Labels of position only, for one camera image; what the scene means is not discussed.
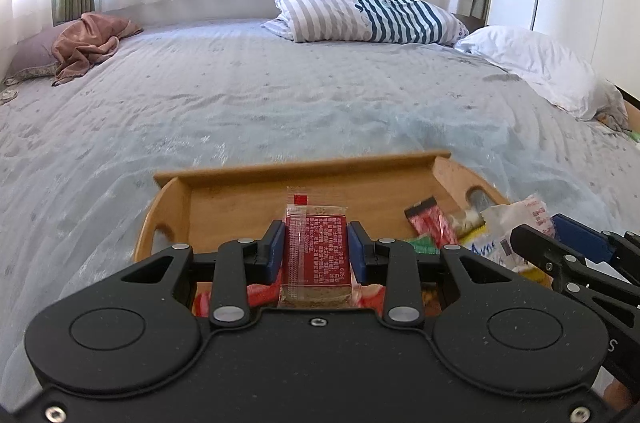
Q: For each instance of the green snack packet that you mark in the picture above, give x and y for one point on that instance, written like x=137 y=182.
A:
x=420 y=245

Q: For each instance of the white pillow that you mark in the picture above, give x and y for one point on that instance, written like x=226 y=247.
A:
x=540 y=65

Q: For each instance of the pink crumpled cloth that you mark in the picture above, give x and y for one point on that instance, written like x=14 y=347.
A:
x=85 y=45

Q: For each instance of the red cereal bar clear wrapper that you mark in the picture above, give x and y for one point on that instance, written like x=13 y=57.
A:
x=317 y=248

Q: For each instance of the long red snack packet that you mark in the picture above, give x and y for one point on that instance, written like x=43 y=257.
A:
x=431 y=223

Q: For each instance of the yellow snack packet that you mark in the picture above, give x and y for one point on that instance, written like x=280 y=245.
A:
x=482 y=248

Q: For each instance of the striped pillow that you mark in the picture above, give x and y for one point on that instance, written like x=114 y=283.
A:
x=360 y=13

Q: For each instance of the wooden tray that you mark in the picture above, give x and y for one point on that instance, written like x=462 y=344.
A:
x=240 y=208

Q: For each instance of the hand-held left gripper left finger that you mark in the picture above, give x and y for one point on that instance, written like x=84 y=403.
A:
x=274 y=253

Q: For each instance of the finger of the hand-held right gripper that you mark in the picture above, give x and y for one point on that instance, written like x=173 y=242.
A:
x=582 y=235
x=545 y=253

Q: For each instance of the red nut bag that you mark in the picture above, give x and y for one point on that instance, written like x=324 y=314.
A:
x=262 y=295

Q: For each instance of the white snack packet red print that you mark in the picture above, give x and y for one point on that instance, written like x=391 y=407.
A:
x=520 y=215

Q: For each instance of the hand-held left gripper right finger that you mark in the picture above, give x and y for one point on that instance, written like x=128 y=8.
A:
x=358 y=253

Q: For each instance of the small grey object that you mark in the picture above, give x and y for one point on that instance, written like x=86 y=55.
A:
x=7 y=95

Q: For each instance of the purple pillow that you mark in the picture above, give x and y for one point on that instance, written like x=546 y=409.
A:
x=30 y=53

